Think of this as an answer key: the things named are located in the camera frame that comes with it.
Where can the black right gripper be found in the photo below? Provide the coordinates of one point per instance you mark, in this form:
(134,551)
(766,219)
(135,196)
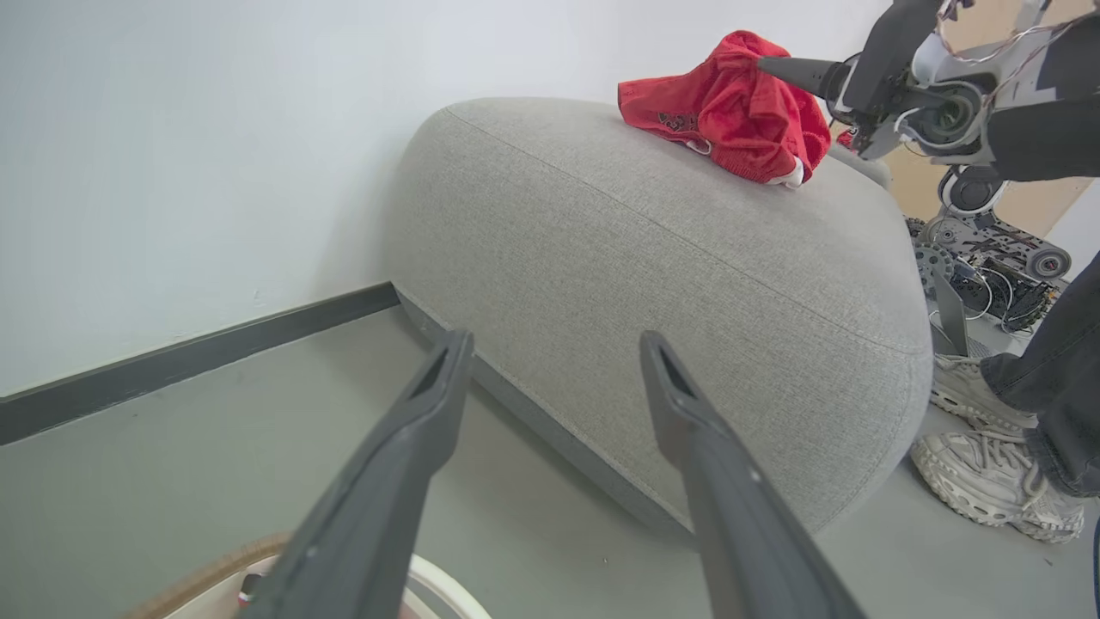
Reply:
(889,60)

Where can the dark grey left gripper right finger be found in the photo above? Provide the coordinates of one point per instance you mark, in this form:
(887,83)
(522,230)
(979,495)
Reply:
(730,507)

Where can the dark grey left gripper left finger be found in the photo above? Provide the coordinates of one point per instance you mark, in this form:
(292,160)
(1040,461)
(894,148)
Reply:
(378,499)

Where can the red shorts white trim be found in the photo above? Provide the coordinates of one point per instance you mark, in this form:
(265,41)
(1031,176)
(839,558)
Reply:
(730,112)

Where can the grey fabric sofa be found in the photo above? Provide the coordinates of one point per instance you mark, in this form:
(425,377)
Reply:
(653,284)

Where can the cream laundry basket brown rim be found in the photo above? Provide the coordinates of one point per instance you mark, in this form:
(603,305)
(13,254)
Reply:
(215,585)

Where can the white chunky sneaker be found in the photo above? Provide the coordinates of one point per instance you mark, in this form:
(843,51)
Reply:
(988,481)
(971,391)

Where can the tracked metal machine base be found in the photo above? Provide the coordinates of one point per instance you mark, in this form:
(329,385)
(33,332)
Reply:
(997,275)

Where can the dark jeans trouser leg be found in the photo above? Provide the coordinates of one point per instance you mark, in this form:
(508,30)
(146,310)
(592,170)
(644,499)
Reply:
(1070,451)
(1057,352)

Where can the black wall baseboard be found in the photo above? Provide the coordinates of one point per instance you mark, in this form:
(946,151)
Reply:
(172,365)

